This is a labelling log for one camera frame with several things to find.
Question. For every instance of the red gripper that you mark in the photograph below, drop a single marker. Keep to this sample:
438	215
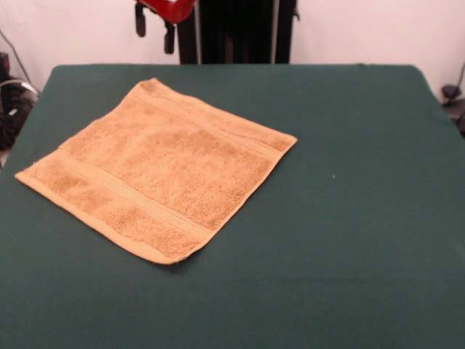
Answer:
174	11

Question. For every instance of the orange terry towel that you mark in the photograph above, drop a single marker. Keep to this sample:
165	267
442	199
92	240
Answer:
163	171

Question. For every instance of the dark green table cloth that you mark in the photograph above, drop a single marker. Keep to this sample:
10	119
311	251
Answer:
327	236

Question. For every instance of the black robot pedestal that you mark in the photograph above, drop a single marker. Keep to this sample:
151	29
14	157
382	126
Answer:
236	32

